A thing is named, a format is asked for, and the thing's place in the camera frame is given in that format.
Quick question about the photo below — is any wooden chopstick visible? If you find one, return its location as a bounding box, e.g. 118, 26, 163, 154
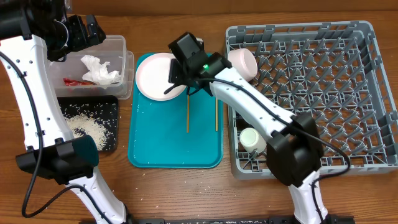
215, 98, 218, 132
186, 95, 190, 133

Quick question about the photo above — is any large white plate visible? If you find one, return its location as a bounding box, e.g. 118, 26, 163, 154
136, 53, 186, 101

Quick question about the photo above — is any white tissue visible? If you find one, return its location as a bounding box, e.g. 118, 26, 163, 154
80, 55, 121, 85

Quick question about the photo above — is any red snack wrapper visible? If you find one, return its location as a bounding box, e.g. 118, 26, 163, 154
63, 78, 94, 86

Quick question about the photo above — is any white bowl with rice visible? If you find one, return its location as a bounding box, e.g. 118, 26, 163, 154
227, 49, 257, 82

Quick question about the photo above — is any pile of rice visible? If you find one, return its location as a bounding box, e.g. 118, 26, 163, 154
66, 113, 107, 151

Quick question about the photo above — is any white paper cup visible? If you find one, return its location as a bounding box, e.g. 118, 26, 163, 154
239, 128, 267, 153

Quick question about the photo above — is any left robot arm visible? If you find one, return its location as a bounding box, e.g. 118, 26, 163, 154
1, 1, 134, 223

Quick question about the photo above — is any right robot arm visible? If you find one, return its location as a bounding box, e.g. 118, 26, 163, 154
168, 32, 328, 223

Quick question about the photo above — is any grey dishwasher rack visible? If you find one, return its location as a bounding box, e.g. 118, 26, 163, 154
225, 21, 397, 175

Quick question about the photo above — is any clear plastic bin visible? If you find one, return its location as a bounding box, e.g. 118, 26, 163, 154
48, 35, 134, 100

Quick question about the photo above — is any teal serving tray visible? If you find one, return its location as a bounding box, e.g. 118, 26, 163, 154
127, 52, 223, 169

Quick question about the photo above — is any black plastic tray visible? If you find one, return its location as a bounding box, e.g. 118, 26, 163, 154
58, 95, 119, 152

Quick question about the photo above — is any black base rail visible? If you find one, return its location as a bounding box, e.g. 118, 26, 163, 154
136, 215, 355, 224

